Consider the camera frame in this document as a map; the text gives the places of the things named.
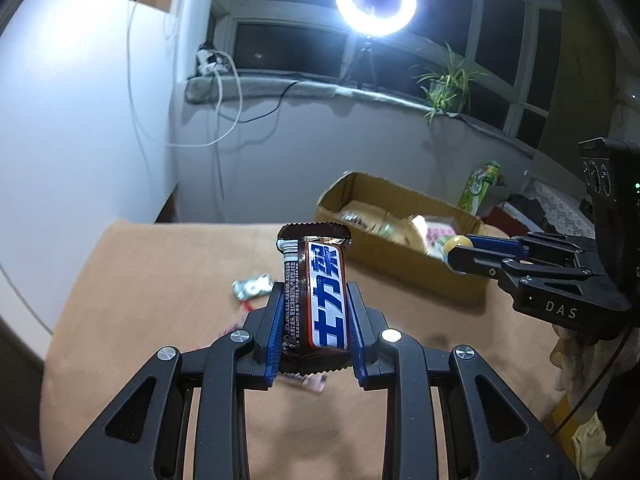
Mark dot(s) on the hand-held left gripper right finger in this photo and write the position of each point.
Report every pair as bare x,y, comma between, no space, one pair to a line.
356,330

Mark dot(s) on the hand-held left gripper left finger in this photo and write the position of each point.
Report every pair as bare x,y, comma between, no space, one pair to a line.
272,330

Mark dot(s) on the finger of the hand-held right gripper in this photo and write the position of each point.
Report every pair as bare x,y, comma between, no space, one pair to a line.
475,262
495,246

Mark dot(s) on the yellow candy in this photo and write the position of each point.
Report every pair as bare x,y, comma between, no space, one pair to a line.
446,244

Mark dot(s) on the bread slice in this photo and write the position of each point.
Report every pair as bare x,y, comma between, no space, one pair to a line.
435,234

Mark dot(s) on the brown chocolate bar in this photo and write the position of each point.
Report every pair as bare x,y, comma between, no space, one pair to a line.
320,290

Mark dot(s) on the cardboard box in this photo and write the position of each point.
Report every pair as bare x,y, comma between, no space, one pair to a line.
400,265

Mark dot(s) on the dark red box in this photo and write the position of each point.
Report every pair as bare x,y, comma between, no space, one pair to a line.
500,220

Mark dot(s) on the clear packet of red dates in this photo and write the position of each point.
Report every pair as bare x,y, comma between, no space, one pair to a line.
310,382
226,331

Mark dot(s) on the small green foil packet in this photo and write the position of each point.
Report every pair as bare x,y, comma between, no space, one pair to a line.
252,287

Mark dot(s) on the green snack bag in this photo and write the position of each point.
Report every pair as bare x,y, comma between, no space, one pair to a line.
477,187

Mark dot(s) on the white lace cloth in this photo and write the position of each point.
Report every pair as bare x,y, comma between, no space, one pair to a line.
555,210

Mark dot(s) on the beige table blanket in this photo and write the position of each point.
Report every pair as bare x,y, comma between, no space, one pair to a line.
150,285

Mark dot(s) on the white plush toy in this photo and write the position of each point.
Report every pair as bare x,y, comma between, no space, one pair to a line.
567,365

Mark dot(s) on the potted spider plant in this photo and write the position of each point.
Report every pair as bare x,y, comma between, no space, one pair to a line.
447,87

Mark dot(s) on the dark curtain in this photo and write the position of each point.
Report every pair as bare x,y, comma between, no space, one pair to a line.
585,60

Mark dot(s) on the yellow cloth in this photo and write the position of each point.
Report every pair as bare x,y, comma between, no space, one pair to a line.
590,440

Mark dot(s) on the black tripod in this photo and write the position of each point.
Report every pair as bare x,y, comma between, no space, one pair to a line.
365,60

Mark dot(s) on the white power strip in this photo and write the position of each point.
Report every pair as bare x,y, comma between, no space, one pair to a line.
207,62

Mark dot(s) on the white cabinet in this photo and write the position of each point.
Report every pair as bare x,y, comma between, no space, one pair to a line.
75,135

